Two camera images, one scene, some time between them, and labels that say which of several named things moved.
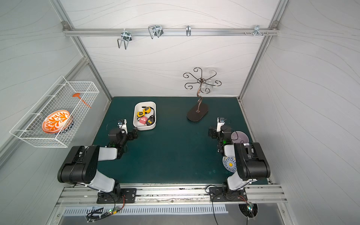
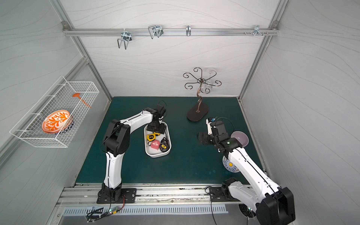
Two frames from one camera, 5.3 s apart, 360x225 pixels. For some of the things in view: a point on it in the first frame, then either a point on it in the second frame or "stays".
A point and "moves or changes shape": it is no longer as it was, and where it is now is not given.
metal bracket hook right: (257, 30) stays
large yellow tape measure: (140, 114) moves or changes shape
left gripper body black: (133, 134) → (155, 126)
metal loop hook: (155, 30) stays
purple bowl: (238, 137) stays
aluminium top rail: (170, 32) stays
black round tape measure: (150, 120) moves or changes shape
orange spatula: (77, 95) stays
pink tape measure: (143, 120) moves or changes shape
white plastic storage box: (145, 115) moves or changes shape
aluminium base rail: (82, 195) stays
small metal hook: (188, 30) stays
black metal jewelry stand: (200, 110) stays
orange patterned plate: (57, 122) stays
